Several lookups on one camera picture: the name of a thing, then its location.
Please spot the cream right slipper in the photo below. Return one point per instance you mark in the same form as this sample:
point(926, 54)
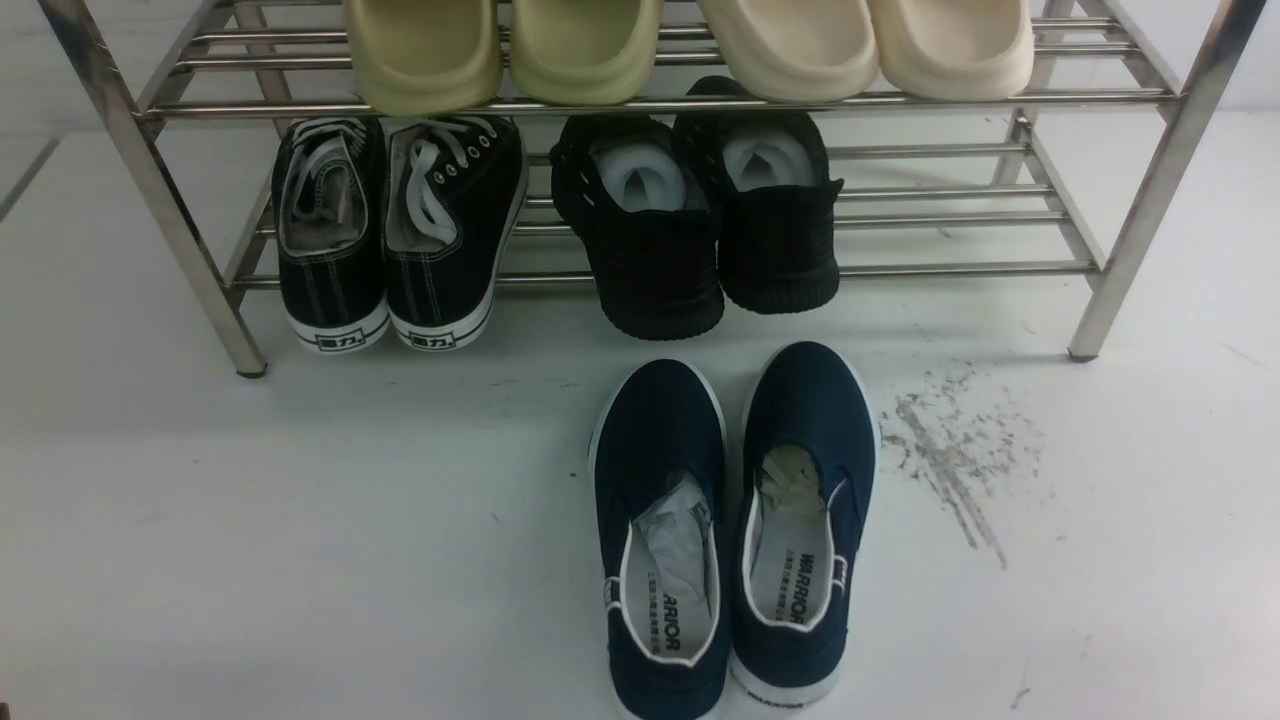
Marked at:
point(955, 50)

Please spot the black knit left shoe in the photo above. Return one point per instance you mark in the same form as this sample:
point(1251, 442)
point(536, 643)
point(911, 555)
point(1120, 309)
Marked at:
point(626, 188)

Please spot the olive green left slipper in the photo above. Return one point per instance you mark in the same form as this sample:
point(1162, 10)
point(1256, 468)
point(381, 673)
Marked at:
point(424, 58)

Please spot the olive green slipper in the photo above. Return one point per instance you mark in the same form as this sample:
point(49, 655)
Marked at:
point(583, 53)
point(424, 58)

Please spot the stainless steel shoe rack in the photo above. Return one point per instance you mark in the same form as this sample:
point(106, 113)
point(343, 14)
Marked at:
point(228, 63)

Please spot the black knit right shoe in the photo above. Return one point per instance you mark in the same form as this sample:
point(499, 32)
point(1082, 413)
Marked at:
point(768, 174)

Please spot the olive green right slipper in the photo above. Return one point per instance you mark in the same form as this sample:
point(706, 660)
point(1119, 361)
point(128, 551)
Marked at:
point(583, 53)

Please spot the cream left slipper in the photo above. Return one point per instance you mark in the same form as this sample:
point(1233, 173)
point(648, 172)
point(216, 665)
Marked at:
point(796, 51)

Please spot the navy slip-on shoe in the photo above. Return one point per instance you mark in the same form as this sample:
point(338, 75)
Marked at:
point(657, 460)
point(810, 449)

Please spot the black knit shoe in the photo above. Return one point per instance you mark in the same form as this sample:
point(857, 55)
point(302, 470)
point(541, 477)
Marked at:
point(626, 188)
point(768, 174)

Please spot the black canvas sneaker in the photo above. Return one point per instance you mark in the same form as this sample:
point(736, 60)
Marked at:
point(327, 191)
point(456, 187)

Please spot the navy slip-on right shoe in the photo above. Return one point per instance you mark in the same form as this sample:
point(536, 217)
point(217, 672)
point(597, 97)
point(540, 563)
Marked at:
point(810, 449)

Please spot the navy slip-on left shoe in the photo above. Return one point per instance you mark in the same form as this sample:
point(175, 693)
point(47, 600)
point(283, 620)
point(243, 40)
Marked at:
point(657, 460)

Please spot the cream slipper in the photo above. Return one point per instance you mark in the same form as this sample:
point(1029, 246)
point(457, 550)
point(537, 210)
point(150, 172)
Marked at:
point(955, 50)
point(796, 51)

